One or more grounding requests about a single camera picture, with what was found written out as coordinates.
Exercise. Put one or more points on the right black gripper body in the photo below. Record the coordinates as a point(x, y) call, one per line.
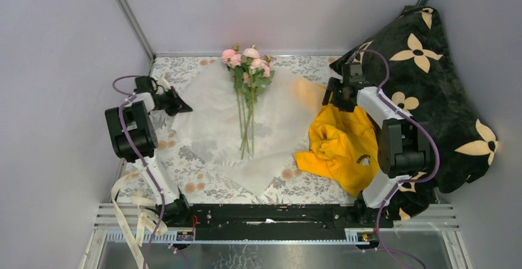
point(337, 100)

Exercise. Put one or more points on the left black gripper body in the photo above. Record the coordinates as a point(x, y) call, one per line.
point(167, 103)

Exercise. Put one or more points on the pink fake flower stem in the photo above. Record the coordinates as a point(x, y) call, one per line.
point(260, 76)
point(232, 60)
point(247, 55)

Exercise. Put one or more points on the white wrapping paper sheet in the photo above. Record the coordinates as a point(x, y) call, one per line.
point(283, 115)

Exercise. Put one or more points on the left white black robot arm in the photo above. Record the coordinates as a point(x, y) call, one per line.
point(134, 140)

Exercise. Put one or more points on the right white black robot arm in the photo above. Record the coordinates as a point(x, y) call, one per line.
point(403, 145)

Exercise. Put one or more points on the yellow garment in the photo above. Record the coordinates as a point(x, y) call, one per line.
point(342, 147)

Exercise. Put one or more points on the black floral pillow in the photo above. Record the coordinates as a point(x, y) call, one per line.
point(410, 58)

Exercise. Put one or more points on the cream printed ribbon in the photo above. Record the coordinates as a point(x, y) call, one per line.
point(139, 226)

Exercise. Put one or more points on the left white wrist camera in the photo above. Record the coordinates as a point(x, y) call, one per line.
point(164, 85)

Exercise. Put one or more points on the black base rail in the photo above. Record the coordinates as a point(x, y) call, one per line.
point(275, 222)

